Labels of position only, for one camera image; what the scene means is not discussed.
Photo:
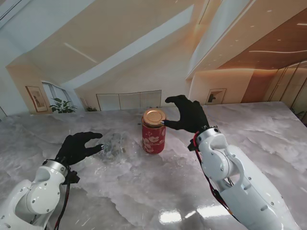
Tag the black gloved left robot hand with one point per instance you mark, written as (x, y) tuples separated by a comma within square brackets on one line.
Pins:
[(74, 148)]

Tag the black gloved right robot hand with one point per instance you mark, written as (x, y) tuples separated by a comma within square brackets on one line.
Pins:
[(192, 117)]

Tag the round gold tin lid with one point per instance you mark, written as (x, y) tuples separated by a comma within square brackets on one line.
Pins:
[(154, 117)]

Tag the clear plastic bag of tea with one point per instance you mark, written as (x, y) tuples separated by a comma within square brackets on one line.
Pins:
[(117, 146)]

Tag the red floral tea tin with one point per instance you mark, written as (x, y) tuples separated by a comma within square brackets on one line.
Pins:
[(153, 141)]

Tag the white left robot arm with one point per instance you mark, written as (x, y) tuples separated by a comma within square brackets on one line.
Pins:
[(36, 196)]

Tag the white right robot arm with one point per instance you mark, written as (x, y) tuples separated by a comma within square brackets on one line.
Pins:
[(239, 187)]

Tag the framed picture with dark shape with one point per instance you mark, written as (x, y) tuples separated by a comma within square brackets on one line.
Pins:
[(216, 96)]

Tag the small green plant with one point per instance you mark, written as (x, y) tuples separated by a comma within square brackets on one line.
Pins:
[(91, 109)]

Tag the large green potted plant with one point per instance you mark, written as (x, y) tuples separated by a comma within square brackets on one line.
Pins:
[(62, 106)]

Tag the arched window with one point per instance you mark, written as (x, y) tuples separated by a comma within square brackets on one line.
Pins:
[(56, 92)]

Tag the framed picture with beige shapes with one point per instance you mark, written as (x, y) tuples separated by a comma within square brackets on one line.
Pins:
[(37, 98)]

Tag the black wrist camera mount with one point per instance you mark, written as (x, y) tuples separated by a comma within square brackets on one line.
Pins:
[(73, 177), (192, 145)]

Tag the white panelled wall cabinet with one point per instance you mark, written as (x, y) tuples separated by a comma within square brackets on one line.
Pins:
[(129, 100)]

